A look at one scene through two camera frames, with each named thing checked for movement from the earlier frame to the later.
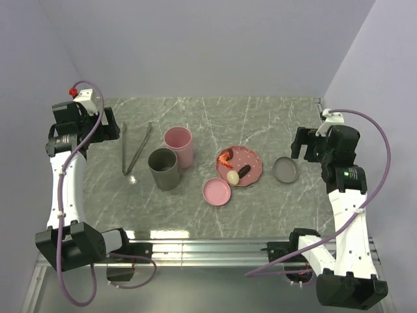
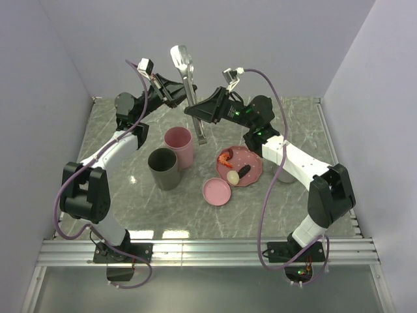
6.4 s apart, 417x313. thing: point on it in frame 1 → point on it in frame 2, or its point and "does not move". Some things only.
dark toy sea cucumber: (244, 171) does not move
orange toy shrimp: (225, 156) does not move
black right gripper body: (316, 145) → (230, 109)
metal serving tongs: (124, 126) → (182, 56)
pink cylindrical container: (179, 139) does not move
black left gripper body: (101, 132) → (154, 100)
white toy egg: (232, 177) does not move
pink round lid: (216, 192) does not move
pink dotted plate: (242, 156) does not move
